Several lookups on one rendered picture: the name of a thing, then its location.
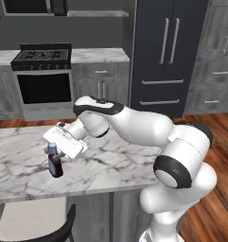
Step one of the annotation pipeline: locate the dark purple bottle blue cap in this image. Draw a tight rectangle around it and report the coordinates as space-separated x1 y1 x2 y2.
47 142 64 179

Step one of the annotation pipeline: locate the grey counter base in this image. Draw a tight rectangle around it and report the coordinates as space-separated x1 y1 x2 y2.
65 189 158 242

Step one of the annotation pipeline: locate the grey wall shelf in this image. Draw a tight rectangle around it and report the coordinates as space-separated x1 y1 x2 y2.
66 9 130 18

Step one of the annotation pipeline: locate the dark blue fridge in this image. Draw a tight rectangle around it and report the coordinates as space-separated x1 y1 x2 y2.
130 0 210 118

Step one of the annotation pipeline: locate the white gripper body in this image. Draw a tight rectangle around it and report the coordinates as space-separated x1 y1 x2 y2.
43 125 89 162

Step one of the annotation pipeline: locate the grey base cabinet run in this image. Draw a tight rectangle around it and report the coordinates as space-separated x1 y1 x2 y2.
0 64 25 120
70 61 132 109

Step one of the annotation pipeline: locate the black and silver oven range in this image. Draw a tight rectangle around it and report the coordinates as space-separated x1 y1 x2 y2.
9 43 75 122

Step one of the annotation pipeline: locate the silver microwave oven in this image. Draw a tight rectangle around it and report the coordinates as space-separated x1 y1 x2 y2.
0 0 69 18

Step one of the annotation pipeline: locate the grey tall cabinet run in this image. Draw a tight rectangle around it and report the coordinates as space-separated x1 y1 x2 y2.
184 0 228 116

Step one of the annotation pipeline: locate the black chair cream seat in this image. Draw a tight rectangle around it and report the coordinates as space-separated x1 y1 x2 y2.
0 197 78 242

